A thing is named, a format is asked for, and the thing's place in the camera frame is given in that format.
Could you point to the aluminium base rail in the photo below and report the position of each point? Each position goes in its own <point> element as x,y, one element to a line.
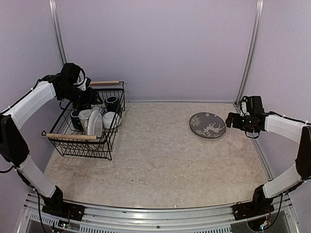
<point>96,218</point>

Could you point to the woven bamboo plate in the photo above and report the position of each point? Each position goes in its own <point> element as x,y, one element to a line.
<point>91,125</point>

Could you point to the black wire dish rack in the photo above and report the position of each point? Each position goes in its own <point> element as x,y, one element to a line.
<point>69,141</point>

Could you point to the grey deer print plate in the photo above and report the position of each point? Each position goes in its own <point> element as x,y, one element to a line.
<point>207,125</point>

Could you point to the right aluminium frame post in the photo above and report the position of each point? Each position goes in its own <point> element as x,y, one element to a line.
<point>251,50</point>

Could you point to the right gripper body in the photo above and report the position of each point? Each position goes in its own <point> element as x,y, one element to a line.
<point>247,124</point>

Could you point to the aluminium frame post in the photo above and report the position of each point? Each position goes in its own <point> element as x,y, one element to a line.
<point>57,30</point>
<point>251,50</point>

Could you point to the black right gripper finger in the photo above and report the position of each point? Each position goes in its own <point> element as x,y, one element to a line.
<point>229,123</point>
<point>233,116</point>

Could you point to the plain white bowl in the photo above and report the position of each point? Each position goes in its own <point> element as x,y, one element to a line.
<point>111,120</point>

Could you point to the navy blue ceramic mug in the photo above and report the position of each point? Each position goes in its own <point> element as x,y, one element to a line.
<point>74,116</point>

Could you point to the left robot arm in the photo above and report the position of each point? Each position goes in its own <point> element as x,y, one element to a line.
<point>14,148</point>

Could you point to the dark green ceramic mug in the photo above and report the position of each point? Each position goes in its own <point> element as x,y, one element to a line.
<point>112,104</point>

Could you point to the blue patterned white bowl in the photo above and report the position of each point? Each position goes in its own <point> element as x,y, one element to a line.
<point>102,111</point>

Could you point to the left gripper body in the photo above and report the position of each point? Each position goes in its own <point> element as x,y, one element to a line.
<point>80,99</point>

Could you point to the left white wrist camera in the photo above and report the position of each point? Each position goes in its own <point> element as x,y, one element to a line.
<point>83,85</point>

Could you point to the left aluminium frame post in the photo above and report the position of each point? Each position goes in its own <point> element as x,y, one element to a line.
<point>57,30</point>

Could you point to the black white striped plate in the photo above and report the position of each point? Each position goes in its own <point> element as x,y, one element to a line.
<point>98,123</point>

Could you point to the white floral print mug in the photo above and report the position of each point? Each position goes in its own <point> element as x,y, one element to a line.
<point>84,116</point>

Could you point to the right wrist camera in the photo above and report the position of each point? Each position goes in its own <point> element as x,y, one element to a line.
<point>251,106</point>

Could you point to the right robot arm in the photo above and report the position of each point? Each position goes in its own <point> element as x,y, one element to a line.
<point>288,138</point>

